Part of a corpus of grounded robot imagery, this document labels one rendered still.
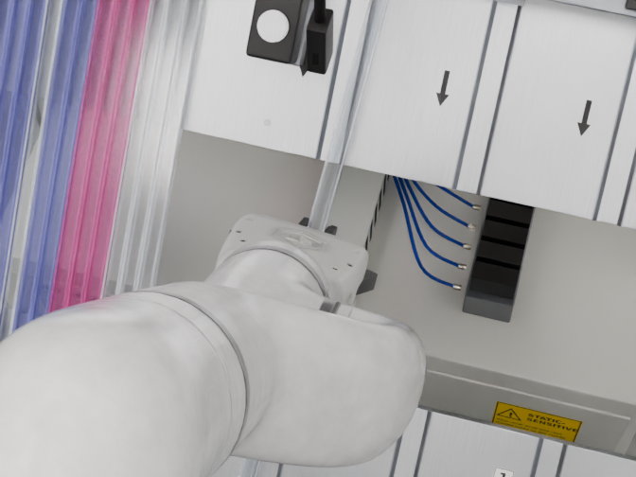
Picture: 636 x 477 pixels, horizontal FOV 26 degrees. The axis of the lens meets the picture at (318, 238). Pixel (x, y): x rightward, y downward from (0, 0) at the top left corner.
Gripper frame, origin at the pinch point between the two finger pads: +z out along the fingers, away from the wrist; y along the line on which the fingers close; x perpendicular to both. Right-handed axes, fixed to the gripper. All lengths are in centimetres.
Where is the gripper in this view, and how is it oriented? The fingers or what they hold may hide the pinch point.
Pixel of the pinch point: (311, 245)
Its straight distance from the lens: 109.1
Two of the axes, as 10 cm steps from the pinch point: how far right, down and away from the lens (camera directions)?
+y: -9.5, -2.9, 1.0
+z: 1.7, -2.3, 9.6
